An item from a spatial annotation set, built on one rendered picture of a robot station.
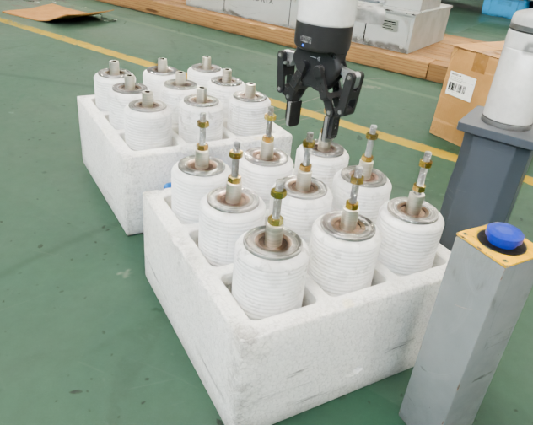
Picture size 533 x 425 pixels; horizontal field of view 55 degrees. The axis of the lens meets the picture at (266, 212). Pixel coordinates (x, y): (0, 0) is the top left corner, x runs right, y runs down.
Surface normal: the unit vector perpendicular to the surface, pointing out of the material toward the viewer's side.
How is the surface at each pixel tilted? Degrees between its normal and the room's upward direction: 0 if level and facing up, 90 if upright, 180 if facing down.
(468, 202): 90
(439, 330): 90
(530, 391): 0
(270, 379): 90
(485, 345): 90
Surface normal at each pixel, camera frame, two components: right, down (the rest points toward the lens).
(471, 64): -0.85, 0.20
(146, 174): 0.50, 0.47
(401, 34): -0.57, 0.37
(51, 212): 0.09, -0.86
